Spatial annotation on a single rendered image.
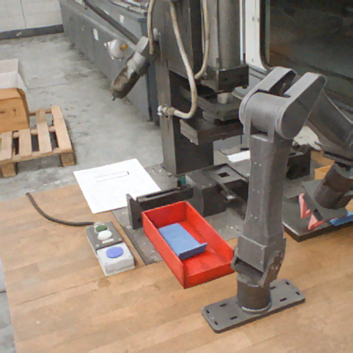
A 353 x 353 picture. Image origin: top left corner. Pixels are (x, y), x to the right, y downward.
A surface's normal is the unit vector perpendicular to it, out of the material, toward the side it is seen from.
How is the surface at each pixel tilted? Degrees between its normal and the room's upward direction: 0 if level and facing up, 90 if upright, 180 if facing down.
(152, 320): 0
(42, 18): 90
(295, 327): 0
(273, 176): 91
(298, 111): 90
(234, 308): 0
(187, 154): 90
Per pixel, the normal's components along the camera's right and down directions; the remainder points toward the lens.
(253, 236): -0.78, 0.24
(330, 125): 0.60, 0.35
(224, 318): -0.07, -0.90
